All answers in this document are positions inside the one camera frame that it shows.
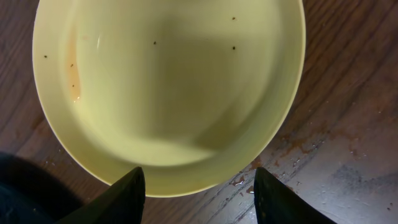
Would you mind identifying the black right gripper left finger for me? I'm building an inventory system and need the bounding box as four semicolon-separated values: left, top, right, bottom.
58;167;146;224

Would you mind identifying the yellow plate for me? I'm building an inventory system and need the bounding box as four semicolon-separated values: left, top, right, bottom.
32;0;305;197

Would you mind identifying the round black tray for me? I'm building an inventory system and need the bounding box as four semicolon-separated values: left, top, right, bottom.
1;152;83;223

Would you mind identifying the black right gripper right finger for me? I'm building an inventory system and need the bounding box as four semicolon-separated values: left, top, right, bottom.
254;167;335;224

